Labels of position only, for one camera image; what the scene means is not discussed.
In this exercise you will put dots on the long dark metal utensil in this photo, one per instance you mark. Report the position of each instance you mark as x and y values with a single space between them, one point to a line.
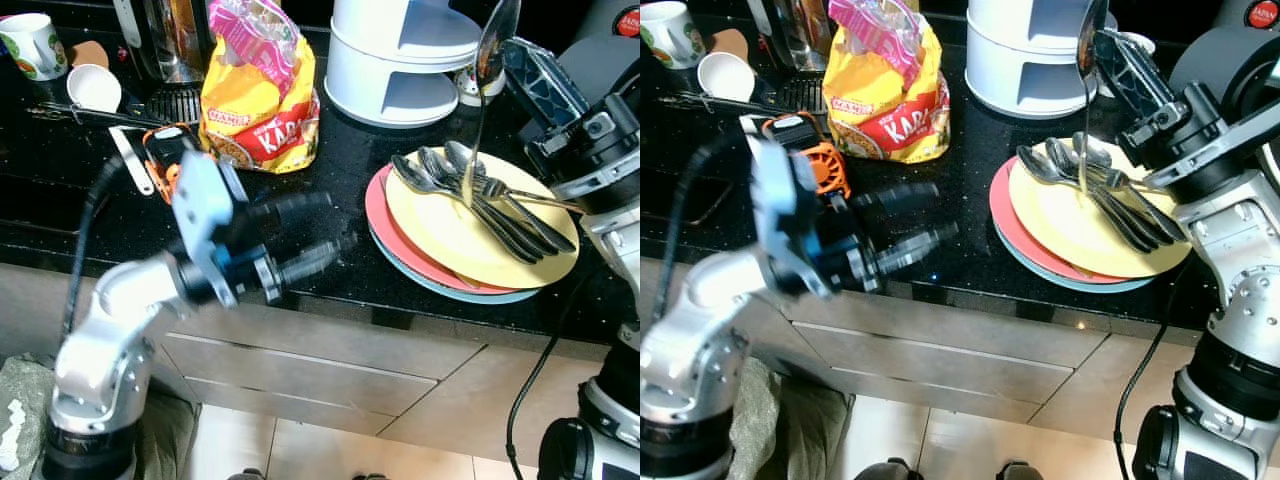
720 102
90 113

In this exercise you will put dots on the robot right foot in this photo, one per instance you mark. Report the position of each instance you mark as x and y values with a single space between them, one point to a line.
1015 471
370 477

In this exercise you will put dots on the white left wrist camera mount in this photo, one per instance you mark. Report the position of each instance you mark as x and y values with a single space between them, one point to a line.
785 210
205 215

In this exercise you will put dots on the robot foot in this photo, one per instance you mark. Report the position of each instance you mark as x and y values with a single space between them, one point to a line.
370 477
246 475
882 470
1015 471

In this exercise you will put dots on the steel spoon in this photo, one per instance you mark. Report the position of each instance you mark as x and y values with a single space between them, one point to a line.
437 163
1092 30
410 172
497 45
1062 153
1038 163

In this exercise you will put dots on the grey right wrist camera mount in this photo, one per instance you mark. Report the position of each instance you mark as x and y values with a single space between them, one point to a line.
1220 138
605 180

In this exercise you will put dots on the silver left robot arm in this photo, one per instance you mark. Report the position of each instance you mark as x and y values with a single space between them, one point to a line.
100 360
700 350

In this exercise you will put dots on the black round appliance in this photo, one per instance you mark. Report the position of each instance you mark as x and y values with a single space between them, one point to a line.
600 50
1235 55

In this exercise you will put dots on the yellow red snack bag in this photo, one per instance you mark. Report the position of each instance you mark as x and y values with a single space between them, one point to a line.
885 115
260 125

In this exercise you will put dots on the printed white mug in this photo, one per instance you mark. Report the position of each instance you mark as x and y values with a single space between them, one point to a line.
28 48
668 35

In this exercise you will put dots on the yellow plate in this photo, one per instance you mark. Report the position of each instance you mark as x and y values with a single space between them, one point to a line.
1065 225
440 235

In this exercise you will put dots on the steel fork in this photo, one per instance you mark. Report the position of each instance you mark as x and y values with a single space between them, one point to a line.
462 157
1140 183
530 200
1090 148

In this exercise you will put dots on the brown round lid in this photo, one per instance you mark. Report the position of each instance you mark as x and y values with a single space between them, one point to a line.
90 52
732 42

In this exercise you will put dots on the black ribbed rack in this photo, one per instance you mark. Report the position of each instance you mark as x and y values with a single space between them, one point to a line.
178 105
808 92

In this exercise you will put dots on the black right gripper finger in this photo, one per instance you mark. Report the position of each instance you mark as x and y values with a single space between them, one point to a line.
555 82
1145 75
535 95
1128 85

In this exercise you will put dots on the grey green woven sack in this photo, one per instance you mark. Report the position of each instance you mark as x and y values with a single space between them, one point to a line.
160 430
790 420

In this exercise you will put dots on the light blue plate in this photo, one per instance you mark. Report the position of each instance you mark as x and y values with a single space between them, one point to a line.
450 292
1070 283

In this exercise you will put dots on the orange black hand tool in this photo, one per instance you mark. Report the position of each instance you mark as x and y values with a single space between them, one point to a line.
820 165
165 160

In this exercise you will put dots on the stainless steel pot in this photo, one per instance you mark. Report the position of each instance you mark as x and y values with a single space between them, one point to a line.
795 35
165 40

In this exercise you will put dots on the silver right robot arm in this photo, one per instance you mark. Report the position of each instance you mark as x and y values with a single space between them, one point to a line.
1245 290
620 250

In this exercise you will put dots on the small plain white cup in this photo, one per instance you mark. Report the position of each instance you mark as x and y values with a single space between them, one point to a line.
94 88
725 77

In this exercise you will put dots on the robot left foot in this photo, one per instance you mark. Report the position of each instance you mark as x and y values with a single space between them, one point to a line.
882 470
246 475

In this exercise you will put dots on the pink plastic packet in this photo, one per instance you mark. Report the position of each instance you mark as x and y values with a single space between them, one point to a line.
255 35
875 30

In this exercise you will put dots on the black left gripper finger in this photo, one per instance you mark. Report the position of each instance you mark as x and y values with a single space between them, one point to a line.
312 262
918 248
295 210
898 198

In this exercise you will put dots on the white stacked container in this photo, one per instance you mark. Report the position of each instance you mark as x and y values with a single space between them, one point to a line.
400 60
1030 55

